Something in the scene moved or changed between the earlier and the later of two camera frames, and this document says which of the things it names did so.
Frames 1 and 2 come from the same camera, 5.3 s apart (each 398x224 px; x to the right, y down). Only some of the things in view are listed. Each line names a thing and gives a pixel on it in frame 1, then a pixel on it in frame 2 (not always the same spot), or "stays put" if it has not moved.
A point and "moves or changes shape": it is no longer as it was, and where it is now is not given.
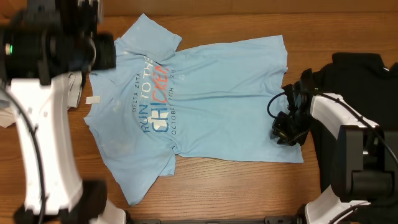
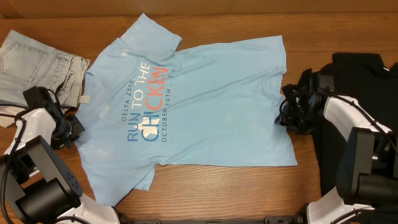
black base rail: (295, 219) stays put
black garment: (362, 83) stays put
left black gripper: (106, 51) to (72, 128)
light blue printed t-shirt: (210, 102) moves or changes shape
